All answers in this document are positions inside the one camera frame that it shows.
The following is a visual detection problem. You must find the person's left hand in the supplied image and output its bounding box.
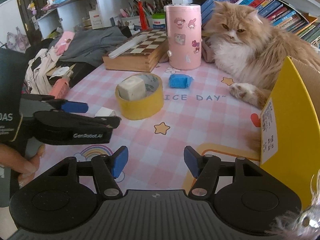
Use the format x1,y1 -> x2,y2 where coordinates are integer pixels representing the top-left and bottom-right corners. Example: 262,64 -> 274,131
0,144 -> 46,187

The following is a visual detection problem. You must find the pink sticker canister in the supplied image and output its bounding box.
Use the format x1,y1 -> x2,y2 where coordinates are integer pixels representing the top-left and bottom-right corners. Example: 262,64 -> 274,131
165,4 -> 202,70

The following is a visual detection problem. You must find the white charger plug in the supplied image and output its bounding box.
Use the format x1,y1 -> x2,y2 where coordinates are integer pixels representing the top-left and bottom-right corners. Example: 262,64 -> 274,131
94,107 -> 116,117

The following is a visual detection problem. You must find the grey clothing pile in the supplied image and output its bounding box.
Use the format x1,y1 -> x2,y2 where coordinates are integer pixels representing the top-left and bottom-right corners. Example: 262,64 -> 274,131
59,27 -> 127,68

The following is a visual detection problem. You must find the red tassel ornament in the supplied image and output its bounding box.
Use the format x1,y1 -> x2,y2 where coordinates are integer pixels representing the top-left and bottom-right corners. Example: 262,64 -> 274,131
137,0 -> 148,30

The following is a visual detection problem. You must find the blue cloth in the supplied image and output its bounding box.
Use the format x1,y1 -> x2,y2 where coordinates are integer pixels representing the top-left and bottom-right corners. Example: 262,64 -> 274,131
169,74 -> 193,89

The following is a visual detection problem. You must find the white pen holder cup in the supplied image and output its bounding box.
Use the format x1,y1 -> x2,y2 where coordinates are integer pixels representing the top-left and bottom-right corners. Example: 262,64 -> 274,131
121,16 -> 141,26

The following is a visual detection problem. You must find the beige tote bag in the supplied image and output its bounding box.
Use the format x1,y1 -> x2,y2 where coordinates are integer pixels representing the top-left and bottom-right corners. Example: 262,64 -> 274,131
25,47 -> 60,95

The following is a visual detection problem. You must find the orange fluffy cat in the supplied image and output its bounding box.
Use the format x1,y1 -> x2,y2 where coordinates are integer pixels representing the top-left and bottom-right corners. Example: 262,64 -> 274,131
201,0 -> 320,153

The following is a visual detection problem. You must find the yellow tape roll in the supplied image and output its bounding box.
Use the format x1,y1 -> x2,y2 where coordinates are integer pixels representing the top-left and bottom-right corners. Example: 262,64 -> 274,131
115,73 -> 164,120

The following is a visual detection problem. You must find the green lid white jar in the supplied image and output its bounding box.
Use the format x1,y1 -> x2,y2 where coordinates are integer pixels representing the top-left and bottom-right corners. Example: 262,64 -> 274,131
152,12 -> 165,29

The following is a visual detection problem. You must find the white plastic strip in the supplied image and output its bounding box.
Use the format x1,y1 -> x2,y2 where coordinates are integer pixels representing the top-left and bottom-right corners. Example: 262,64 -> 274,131
108,34 -> 148,59

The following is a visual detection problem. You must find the pink checkered tablecloth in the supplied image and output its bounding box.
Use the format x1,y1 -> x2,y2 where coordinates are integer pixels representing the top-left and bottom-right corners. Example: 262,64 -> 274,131
39,63 -> 260,191

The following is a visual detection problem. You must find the yellow cardboard box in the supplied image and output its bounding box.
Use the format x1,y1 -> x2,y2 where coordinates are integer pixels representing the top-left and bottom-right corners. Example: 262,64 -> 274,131
260,57 -> 319,208

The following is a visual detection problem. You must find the wooden chess box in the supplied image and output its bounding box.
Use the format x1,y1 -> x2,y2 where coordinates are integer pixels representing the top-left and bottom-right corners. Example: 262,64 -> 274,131
103,29 -> 168,73

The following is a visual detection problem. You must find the white cube eraser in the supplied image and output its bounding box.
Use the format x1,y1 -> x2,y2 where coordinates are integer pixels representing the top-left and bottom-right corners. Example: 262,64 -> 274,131
118,75 -> 146,101

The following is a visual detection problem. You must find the row of books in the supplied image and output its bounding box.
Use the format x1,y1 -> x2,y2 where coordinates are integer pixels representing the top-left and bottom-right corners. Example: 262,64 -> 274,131
201,0 -> 319,49

